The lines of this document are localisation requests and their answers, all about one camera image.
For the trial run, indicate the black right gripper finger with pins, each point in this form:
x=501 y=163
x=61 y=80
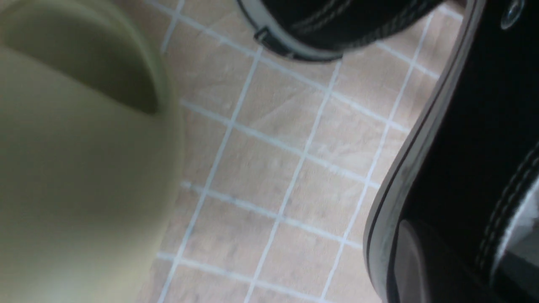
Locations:
x=426 y=270

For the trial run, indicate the black canvas sneaker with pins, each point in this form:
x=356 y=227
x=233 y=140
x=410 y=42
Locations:
x=469 y=167
x=319 y=31

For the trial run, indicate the peach checkered floor mat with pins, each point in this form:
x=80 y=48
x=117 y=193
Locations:
x=283 y=159

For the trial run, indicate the right green foam slide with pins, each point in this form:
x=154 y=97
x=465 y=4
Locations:
x=91 y=152

